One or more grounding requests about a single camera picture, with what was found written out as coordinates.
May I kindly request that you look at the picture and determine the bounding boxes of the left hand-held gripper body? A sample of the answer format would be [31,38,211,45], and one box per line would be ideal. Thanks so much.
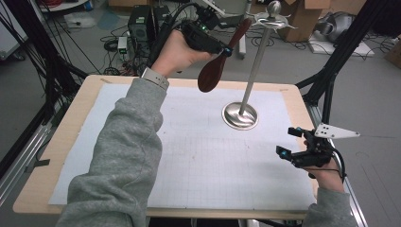
[182,0,249,55]

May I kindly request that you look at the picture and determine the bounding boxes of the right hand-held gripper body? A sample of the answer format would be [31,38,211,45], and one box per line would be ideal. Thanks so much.
[291,123,360,168]

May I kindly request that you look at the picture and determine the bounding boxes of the dark wooden spoon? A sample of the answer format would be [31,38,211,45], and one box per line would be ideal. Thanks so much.
[197,17,253,94]

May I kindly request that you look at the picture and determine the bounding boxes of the metal utensil stand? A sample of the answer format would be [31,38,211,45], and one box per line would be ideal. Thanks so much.
[221,0,297,131]

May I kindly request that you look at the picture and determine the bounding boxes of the person's right hand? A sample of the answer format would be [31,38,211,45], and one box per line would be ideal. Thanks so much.
[301,159,345,194]

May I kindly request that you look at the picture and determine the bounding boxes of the person's left hand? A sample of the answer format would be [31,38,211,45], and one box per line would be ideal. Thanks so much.
[150,29,214,79]

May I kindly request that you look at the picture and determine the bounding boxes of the white stand leg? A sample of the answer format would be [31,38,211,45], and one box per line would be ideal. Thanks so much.
[238,0,253,61]

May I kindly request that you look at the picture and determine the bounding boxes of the black computer tower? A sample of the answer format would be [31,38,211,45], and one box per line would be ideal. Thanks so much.
[127,4,159,59]
[153,5,172,21]

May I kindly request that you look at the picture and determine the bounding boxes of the grey wrist watch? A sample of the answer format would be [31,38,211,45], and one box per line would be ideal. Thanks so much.
[140,66,170,91]

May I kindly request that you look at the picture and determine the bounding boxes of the small white electronic box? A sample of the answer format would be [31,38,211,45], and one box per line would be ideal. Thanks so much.
[116,36,129,61]

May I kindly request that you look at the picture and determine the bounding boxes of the white grid paper mat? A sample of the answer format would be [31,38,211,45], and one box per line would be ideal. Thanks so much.
[48,82,317,210]

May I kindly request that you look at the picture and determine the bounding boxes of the open cardboard box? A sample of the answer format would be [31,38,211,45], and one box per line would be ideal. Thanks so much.
[277,0,332,44]

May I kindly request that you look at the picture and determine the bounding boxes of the white flat board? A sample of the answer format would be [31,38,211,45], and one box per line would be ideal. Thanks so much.
[306,33,376,59]

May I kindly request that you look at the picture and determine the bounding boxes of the grey bag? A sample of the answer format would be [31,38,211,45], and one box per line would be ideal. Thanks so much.
[315,11,357,44]

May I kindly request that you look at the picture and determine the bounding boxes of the small cardboard box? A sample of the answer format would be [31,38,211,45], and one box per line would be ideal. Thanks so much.
[384,37,401,70]

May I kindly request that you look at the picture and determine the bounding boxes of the white round table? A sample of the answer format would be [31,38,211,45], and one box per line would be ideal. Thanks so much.
[37,0,90,13]

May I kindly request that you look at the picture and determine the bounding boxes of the black tape piece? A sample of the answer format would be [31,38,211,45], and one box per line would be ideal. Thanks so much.
[24,159,51,174]

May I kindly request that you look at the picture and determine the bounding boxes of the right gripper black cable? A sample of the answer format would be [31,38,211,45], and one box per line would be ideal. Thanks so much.
[305,148,347,184]

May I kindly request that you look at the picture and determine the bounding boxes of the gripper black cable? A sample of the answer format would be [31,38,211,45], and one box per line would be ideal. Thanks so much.
[147,2,202,68]
[305,148,347,184]

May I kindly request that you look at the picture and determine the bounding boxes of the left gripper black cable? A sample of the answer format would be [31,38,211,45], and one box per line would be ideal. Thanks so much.
[147,2,202,68]

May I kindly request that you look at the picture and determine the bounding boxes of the aluminium rail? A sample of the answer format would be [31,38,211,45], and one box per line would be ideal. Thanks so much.
[306,103,368,227]
[0,103,64,206]

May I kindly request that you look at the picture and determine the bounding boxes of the black metal frame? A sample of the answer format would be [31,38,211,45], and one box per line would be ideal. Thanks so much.
[296,0,392,124]
[0,0,89,127]

